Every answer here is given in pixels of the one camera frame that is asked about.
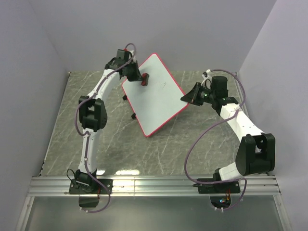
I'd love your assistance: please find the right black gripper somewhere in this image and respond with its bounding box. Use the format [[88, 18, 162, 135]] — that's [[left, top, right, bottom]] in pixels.
[[180, 83, 215, 107]]

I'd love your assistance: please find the red and black eraser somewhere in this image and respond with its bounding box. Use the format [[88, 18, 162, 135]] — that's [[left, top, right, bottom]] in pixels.
[[141, 73, 149, 86]]

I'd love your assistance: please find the white board with pink frame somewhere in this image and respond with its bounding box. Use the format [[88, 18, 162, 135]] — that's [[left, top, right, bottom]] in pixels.
[[122, 53, 188, 137]]

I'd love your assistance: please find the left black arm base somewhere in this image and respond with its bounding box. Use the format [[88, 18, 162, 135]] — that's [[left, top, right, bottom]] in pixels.
[[68, 179, 113, 195]]

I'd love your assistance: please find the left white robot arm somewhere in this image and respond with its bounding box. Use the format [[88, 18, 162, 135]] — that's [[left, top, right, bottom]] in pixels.
[[75, 48, 149, 176]]

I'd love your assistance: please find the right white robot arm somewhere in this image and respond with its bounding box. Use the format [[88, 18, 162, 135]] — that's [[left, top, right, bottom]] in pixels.
[[181, 69, 276, 193]]

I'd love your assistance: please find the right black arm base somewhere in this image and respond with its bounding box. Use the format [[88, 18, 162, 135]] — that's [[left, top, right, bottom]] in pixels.
[[193, 178, 241, 194]]

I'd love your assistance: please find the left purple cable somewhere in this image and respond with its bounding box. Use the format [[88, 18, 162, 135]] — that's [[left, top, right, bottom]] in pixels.
[[74, 43, 138, 214]]

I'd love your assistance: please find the purple cable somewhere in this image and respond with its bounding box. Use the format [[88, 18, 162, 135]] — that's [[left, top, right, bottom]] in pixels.
[[74, 43, 138, 214], [184, 69, 248, 212]]

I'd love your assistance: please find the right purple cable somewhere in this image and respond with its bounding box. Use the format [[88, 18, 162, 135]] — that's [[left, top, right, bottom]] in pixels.
[[184, 69, 248, 212]]

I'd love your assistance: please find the aluminium rail at table front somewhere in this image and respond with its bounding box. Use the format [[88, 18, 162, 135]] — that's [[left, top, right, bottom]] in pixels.
[[27, 175, 281, 197]]

